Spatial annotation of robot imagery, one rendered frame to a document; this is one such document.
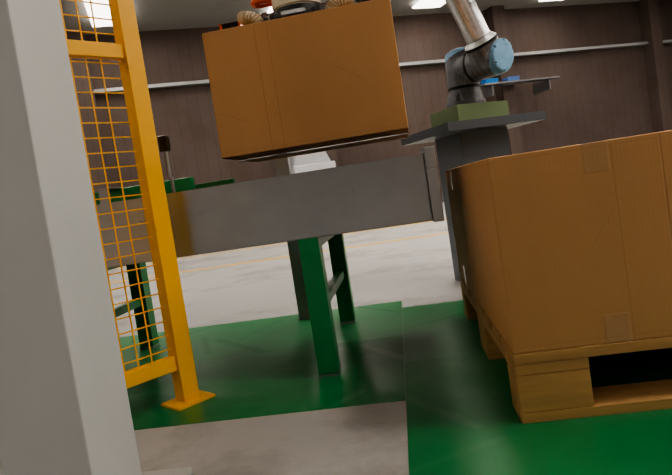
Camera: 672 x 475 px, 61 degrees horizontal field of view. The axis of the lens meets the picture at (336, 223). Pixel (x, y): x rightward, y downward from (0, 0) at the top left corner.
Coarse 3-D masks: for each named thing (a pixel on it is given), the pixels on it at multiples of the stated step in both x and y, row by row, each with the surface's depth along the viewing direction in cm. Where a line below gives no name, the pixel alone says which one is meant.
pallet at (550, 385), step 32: (480, 320) 166; (512, 352) 118; (544, 352) 115; (576, 352) 115; (608, 352) 114; (512, 384) 123; (544, 384) 116; (576, 384) 115; (640, 384) 122; (544, 416) 116; (576, 416) 116
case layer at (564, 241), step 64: (448, 192) 212; (512, 192) 114; (576, 192) 113; (640, 192) 112; (512, 256) 115; (576, 256) 114; (640, 256) 112; (512, 320) 116; (576, 320) 115; (640, 320) 113
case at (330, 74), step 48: (384, 0) 174; (240, 48) 181; (288, 48) 179; (336, 48) 177; (384, 48) 175; (240, 96) 182; (288, 96) 180; (336, 96) 178; (384, 96) 176; (240, 144) 183; (288, 144) 181; (336, 144) 196
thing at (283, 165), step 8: (280, 160) 247; (288, 160) 248; (280, 168) 247; (288, 168) 247; (296, 240) 248; (288, 248) 249; (296, 248) 249; (296, 256) 249; (296, 264) 249; (296, 272) 249; (296, 280) 250; (296, 288) 250; (304, 288) 249; (296, 296) 250; (304, 296) 250; (304, 304) 250; (304, 312) 250
